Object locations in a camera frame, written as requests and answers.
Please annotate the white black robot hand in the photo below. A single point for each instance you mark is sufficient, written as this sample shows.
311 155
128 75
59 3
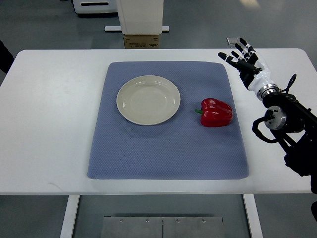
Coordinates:
252 68

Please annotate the red bell pepper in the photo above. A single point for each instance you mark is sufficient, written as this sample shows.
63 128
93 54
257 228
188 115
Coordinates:
215 113

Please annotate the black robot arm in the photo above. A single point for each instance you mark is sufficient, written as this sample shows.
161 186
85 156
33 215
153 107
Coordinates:
293 127

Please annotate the small metal floor plate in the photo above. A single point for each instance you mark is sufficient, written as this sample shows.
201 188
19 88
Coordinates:
232 41

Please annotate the cream round plate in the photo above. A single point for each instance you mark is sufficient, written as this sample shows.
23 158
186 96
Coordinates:
148 100

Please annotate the blue textured mat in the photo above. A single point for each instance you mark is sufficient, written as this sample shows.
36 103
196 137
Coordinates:
180 148

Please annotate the cardboard box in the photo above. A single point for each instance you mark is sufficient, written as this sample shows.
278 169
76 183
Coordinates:
141 41

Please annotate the white right table leg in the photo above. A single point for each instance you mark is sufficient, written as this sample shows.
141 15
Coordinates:
252 216

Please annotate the white table leg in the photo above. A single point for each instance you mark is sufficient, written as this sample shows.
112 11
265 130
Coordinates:
70 217
252 216

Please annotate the white machine with slot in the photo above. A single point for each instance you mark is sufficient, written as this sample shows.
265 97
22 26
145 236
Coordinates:
94 6

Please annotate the white left table leg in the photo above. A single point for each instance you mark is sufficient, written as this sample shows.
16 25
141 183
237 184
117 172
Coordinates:
70 217

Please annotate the dark object at left edge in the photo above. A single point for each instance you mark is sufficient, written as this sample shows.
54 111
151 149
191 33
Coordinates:
6 58

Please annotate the white pedestal column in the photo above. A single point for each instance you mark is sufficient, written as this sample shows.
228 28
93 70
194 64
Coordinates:
139 17

